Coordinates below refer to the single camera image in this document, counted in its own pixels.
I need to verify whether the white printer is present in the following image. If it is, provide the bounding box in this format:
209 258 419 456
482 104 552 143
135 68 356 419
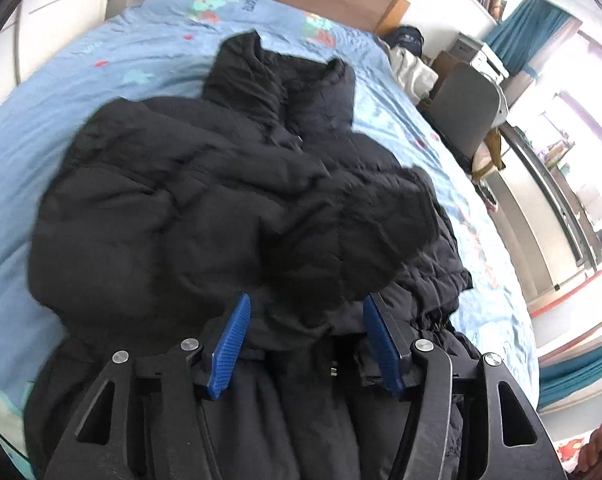
468 42 509 81

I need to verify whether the cardboard box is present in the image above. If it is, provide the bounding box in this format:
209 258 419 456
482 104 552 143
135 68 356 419
433 32 482 77

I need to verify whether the white desk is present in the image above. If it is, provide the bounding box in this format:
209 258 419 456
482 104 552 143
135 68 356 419
481 125 602 311

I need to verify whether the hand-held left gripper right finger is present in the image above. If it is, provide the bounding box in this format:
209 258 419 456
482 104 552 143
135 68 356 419
362 292 567 480

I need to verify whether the white wardrobe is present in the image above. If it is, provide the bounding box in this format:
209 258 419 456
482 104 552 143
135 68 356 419
16 0 112 81

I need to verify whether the teal cloth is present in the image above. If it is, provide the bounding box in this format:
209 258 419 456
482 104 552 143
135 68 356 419
536 345 602 411

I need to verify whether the yellow bag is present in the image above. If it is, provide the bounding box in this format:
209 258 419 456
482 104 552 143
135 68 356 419
471 127 505 181

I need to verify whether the blue printed bed blanket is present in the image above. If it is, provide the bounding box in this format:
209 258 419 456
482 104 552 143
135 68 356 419
0 0 539 461

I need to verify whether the teal curtain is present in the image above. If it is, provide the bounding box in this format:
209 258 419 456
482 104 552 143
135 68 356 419
484 0 582 78

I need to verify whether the black puffer jacket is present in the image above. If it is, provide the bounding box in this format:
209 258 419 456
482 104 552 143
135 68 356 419
23 30 482 480

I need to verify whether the grey chair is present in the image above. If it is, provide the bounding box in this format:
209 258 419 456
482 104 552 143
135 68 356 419
423 62 507 166

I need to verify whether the dark cap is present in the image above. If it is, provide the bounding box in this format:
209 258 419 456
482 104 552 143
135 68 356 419
386 25 424 56

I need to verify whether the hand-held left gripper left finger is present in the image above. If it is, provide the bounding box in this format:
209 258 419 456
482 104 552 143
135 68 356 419
46 292 252 480

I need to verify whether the white cloth bag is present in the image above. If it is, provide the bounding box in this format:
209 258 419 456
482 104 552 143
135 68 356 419
388 47 439 103

